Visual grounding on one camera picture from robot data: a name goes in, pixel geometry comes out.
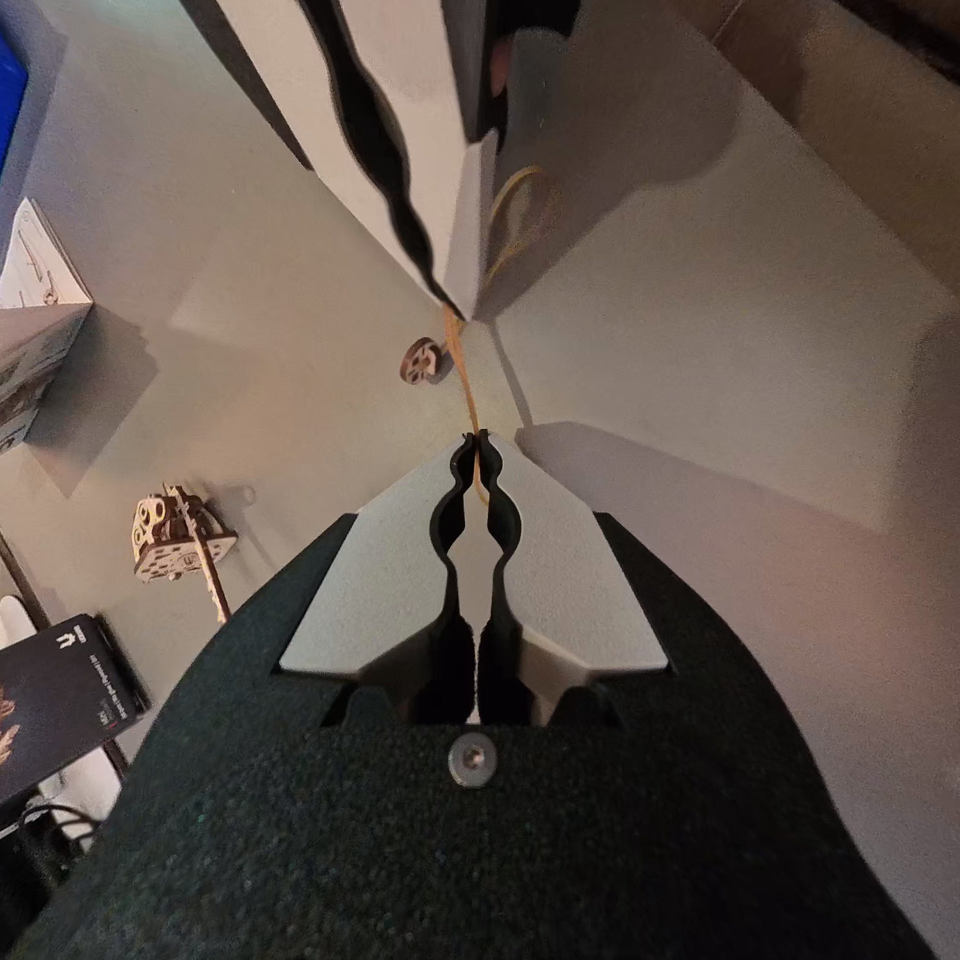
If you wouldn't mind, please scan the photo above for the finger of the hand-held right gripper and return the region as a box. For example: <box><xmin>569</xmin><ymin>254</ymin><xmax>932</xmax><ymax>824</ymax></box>
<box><xmin>213</xmin><ymin>0</ymin><xmax>462</xmax><ymax>322</ymax></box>
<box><xmin>351</xmin><ymin>0</ymin><xmax>502</xmax><ymax>325</ymax></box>

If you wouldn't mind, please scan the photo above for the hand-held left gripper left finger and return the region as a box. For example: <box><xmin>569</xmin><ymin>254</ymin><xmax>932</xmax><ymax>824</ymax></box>
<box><xmin>279</xmin><ymin>431</ymin><xmax>481</xmax><ymax>726</ymax></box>

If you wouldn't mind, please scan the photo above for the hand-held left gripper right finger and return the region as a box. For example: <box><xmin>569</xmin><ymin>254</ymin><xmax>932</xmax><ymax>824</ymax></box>
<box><xmin>477</xmin><ymin>429</ymin><xmax>669</xmax><ymax>726</ymax></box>

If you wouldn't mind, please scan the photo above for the tan rubber band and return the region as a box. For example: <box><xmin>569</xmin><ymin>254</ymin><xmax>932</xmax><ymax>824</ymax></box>
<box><xmin>442</xmin><ymin>302</ymin><xmax>494</xmax><ymax>506</ymax></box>
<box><xmin>484</xmin><ymin>164</ymin><xmax>564</xmax><ymax>292</ymax></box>

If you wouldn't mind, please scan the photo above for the wooden mechanical model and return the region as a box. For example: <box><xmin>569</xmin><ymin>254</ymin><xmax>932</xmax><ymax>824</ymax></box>
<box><xmin>132</xmin><ymin>483</ymin><xmax>240</xmax><ymax>626</ymax></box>

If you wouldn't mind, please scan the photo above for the small wooden wheel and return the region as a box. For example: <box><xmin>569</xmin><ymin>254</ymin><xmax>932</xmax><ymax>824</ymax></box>
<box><xmin>399</xmin><ymin>336</ymin><xmax>456</xmax><ymax>386</ymax></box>

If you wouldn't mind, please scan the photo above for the blue panel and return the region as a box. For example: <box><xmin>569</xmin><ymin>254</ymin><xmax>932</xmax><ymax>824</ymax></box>
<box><xmin>0</xmin><ymin>0</ymin><xmax>33</xmax><ymax>180</ymax></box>

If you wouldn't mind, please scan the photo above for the white cardboard box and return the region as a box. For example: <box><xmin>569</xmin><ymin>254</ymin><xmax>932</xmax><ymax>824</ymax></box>
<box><xmin>0</xmin><ymin>197</ymin><xmax>96</xmax><ymax>456</ymax></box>

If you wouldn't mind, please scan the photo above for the black printed box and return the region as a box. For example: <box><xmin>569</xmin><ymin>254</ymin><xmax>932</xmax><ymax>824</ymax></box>
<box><xmin>0</xmin><ymin>613</ymin><xmax>153</xmax><ymax>807</ymax></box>

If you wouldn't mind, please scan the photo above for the black cable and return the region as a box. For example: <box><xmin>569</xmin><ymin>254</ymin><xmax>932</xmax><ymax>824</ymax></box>
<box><xmin>0</xmin><ymin>801</ymin><xmax>100</xmax><ymax>890</ymax></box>

